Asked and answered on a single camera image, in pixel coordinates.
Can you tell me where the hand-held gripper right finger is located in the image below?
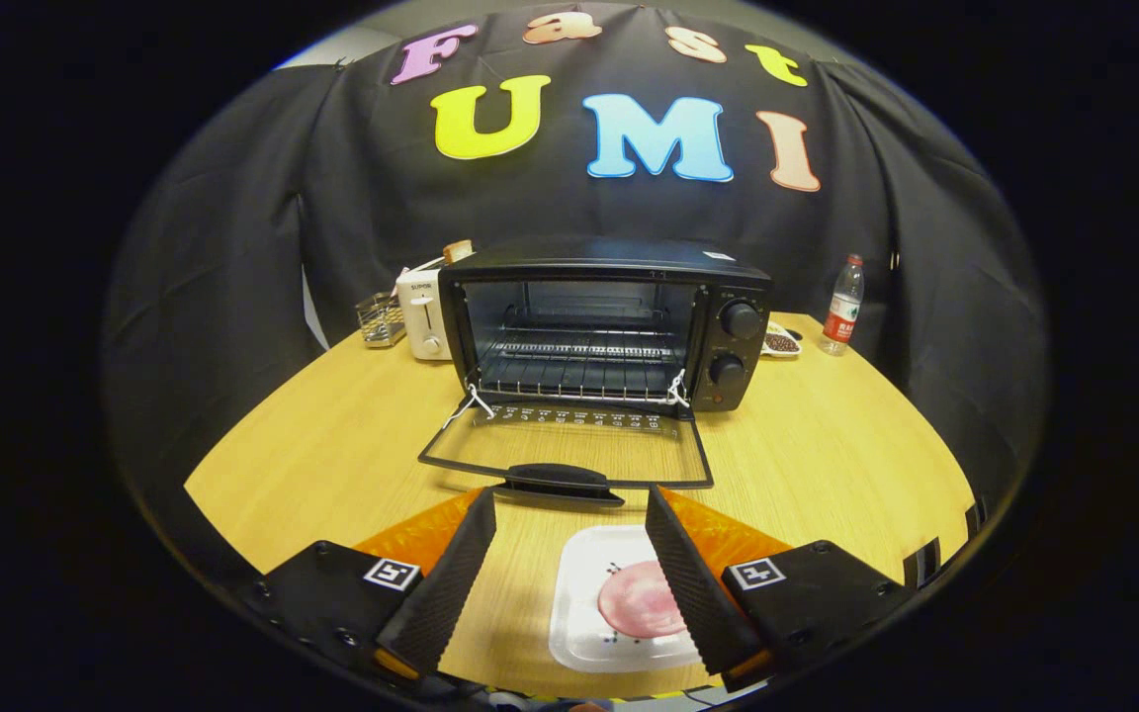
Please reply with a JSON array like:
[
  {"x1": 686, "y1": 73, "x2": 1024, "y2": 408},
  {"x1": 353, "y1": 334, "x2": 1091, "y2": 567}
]
[{"x1": 645, "y1": 485, "x2": 917, "y2": 693}]

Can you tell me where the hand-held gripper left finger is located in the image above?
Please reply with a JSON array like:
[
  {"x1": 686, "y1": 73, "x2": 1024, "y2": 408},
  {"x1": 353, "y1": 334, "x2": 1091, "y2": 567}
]
[{"x1": 243, "y1": 488, "x2": 498, "y2": 685}]

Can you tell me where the pink ham slice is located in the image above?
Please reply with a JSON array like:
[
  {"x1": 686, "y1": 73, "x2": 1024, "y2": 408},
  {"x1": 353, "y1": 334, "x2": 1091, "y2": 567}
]
[{"x1": 597, "y1": 560, "x2": 686, "y2": 639}]

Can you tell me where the white square plate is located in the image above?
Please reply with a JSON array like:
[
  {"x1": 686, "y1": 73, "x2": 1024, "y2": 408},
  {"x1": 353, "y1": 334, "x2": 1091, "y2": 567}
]
[{"x1": 548, "y1": 524, "x2": 704, "y2": 674}]

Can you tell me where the black toaster oven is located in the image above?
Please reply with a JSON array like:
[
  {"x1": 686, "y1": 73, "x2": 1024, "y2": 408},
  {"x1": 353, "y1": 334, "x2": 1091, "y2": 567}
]
[{"x1": 418, "y1": 235, "x2": 773, "y2": 508}]

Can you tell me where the white bread toaster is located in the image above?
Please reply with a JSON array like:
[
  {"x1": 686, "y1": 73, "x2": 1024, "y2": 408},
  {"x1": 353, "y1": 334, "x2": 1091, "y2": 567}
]
[{"x1": 395, "y1": 259, "x2": 454, "y2": 361}]

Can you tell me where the white divided dish with beans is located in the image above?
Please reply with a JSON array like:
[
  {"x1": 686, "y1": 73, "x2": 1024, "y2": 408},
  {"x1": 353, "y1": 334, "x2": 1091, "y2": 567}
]
[{"x1": 762, "y1": 318, "x2": 803, "y2": 358}]

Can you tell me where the clear plastic water bottle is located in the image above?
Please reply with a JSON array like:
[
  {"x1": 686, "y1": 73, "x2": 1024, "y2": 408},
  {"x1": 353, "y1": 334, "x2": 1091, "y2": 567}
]
[{"x1": 820, "y1": 254, "x2": 866, "y2": 357}]

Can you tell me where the wire mesh holder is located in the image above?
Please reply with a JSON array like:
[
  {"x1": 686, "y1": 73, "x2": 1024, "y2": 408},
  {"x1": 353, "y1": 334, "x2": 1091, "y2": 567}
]
[{"x1": 355, "y1": 293, "x2": 407, "y2": 348}]

